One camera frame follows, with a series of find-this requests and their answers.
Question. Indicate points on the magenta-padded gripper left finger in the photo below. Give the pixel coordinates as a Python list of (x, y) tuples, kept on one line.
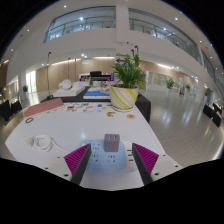
[(77, 160)]

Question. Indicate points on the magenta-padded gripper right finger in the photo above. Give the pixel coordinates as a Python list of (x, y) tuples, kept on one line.
[(146, 160)]

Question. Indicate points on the grey-purple block charger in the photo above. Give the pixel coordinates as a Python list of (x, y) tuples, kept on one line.
[(111, 143)]

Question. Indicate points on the white power strip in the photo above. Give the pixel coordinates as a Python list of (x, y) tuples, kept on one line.
[(111, 161)]

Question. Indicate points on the round orange sticker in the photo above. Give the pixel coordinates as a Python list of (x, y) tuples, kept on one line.
[(130, 116)]

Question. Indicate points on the colourful sticker sheet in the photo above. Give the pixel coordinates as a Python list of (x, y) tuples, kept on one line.
[(83, 107)]

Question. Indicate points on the black-clothed table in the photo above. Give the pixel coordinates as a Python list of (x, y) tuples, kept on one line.
[(144, 106)]

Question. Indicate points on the brown irregular sticker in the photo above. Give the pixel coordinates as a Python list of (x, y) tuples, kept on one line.
[(111, 114)]

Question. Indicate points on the pink flat sheet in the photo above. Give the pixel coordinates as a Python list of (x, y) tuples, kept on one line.
[(43, 107)]

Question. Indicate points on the green plant in striped pot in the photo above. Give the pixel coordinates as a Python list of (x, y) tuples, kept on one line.
[(124, 98)]

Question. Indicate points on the blue flat board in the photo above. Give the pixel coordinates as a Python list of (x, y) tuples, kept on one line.
[(95, 94)]

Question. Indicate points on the white architectural model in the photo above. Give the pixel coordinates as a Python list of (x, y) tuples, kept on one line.
[(68, 88)]

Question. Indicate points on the group of black chairs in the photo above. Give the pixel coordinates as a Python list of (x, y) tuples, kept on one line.
[(6, 109), (210, 113)]

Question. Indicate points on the potted green plant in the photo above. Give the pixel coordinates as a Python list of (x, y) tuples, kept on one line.
[(170, 83), (188, 87), (25, 88)]

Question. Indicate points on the black piano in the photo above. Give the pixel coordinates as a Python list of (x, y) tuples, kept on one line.
[(96, 74)]

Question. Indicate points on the arrow direction sign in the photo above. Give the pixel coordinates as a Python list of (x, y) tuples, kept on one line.
[(120, 60)]

